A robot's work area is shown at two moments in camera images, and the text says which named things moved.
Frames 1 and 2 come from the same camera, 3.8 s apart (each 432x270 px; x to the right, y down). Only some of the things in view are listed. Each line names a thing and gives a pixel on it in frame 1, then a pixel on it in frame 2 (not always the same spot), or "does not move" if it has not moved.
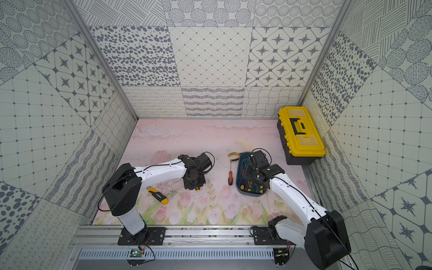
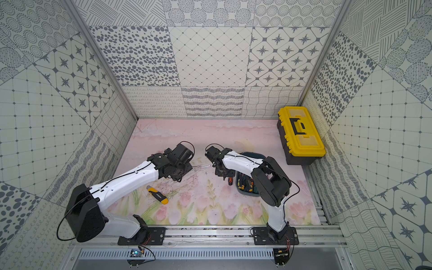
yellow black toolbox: (301, 140) does not move
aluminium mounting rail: (104, 235) does not move
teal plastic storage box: (244, 187) does not move
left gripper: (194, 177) -> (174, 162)
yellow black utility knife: (160, 196) does not move
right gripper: (247, 175) -> (231, 174)
